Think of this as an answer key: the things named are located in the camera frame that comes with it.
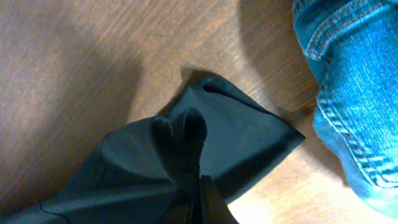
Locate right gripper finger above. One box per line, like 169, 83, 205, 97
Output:
199, 175, 238, 224

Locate black pants with red waistband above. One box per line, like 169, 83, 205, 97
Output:
3, 77, 304, 223

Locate blue denim jeans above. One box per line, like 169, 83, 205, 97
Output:
293, 0, 397, 218

